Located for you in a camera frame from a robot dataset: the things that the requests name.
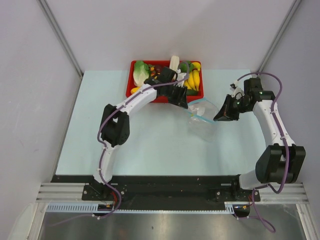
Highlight clear zip top bag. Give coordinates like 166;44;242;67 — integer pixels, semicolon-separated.
186;97;218;142

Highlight dark green toy avocado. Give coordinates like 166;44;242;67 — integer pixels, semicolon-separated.
186;89;198;96

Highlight red plastic tray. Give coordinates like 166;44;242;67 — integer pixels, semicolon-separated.
125;60;204;104

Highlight purple cable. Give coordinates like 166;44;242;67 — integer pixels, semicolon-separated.
236;72;292;234
47;61;193;226

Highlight white slotted cable duct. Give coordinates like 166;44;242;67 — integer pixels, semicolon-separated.
46;202;235;215

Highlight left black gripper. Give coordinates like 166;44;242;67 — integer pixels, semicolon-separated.
164;83;188;110

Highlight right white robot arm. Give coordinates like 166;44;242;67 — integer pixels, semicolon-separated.
213;76;306;201

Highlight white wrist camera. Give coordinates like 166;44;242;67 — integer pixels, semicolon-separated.
174;67;189;87
230;80;245;100

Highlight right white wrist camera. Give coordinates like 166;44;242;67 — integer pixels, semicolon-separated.
230;80;245;100

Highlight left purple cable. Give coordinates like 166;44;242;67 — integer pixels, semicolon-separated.
47;61;193;226

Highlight white toy radish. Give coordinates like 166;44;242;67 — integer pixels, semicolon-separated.
169;55;180;73

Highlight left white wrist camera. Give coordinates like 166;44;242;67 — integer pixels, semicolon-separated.
174;67;189;87

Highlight yellow toy mango slice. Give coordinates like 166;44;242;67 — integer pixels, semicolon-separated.
130;87;140;94

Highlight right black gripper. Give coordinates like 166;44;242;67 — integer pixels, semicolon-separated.
213;94;251;122

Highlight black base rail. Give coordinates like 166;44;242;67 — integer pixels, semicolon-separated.
51;175;261;210

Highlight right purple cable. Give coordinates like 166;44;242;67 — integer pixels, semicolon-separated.
236;72;292;234

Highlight dark purple toy onion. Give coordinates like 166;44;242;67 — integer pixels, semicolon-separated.
154;64;164;74

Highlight small toy cherry tomatoes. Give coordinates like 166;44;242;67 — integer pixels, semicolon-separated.
148;64;157;77

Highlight yellow toy banana bunch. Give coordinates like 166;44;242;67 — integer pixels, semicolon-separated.
183;61;201;92

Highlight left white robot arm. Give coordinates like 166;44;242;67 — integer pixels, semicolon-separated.
93;66;189;200

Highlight green toy bell pepper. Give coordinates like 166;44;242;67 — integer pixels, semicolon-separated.
178;61;194;73

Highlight green white toy cabbage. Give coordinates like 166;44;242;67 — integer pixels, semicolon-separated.
133;60;150;87

